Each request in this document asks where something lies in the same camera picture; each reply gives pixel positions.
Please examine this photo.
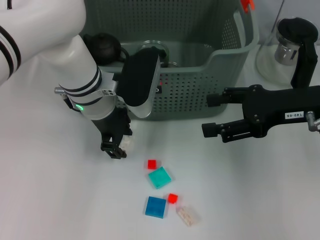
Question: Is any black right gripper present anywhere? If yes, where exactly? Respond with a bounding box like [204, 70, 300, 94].
[201, 83, 320, 144]

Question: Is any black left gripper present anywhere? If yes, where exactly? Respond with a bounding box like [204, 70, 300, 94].
[89, 106, 134, 160]

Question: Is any small white brick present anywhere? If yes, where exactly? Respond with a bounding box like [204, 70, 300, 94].
[119, 136, 135, 152]

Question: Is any teal square brick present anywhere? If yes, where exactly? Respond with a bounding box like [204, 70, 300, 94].
[148, 166, 173, 190]

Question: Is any grey-green perforated storage bin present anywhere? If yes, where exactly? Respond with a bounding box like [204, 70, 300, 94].
[82, 0, 260, 121]

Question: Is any blue four-stud brick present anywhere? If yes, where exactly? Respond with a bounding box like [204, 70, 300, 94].
[144, 196, 167, 220]

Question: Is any dark clay teapot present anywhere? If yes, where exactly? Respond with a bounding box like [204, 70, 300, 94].
[83, 32, 130, 66]

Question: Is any long clear white brick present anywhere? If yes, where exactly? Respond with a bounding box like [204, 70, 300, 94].
[176, 205, 201, 227]

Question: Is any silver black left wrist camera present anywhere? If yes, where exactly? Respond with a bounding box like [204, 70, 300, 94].
[116, 47, 161, 119]

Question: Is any left arm cable with connector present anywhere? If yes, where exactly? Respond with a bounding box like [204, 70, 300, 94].
[54, 86, 74, 110]

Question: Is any arm cable with connector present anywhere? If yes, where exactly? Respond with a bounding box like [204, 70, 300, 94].
[54, 86, 74, 110]
[306, 111, 320, 133]

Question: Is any right arm cable with connector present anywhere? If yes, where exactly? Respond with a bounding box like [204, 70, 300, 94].
[306, 111, 320, 133]

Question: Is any glass pitcher with black handle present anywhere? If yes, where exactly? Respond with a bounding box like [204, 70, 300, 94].
[255, 16, 320, 89]

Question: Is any orange bin handle clip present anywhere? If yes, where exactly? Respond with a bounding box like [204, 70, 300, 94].
[240, 0, 255, 12]

